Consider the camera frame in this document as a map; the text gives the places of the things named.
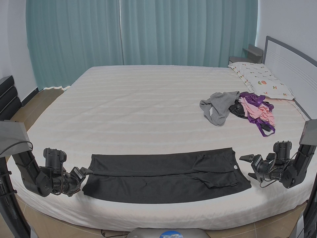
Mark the black T-shirt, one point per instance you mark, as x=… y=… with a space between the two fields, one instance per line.
x=148 y=187

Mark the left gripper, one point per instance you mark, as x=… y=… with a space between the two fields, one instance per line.
x=74 y=180

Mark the pile of clothes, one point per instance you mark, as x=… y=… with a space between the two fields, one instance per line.
x=257 y=110

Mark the blue-green curtain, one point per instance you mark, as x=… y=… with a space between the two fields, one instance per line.
x=74 y=33
x=188 y=26

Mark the white printed pillow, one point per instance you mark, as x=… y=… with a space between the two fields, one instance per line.
x=262 y=80

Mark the bed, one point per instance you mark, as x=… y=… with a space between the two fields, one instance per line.
x=136 y=103

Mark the grey bedside table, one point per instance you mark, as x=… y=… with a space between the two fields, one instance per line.
x=249 y=53

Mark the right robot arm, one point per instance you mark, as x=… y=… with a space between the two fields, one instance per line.
x=297 y=165

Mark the black chest of drawers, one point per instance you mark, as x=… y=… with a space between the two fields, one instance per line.
x=7 y=98

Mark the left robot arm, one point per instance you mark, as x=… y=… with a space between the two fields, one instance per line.
x=27 y=172

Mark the grey garment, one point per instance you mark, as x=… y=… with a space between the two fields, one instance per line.
x=218 y=106

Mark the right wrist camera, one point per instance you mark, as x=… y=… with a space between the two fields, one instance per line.
x=270 y=157

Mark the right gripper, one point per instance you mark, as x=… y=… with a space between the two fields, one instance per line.
x=262 y=170

